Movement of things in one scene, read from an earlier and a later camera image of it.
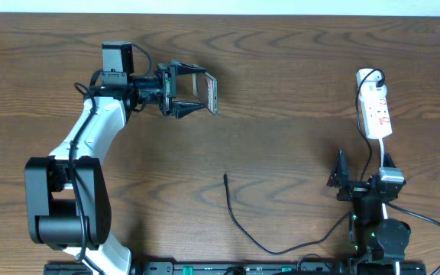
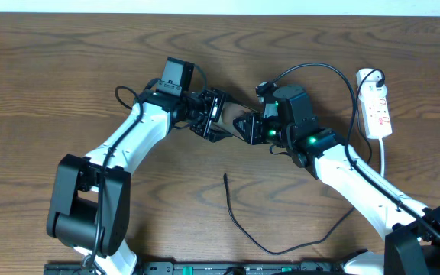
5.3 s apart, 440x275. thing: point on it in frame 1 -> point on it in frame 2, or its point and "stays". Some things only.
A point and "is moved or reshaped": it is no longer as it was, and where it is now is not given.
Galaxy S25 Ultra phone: (205, 89) is moved or reshaped
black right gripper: (354, 189) -> (252, 122)
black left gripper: (169, 88) -> (216, 97)
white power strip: (373, 92) stays
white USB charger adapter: (369, 85) stays
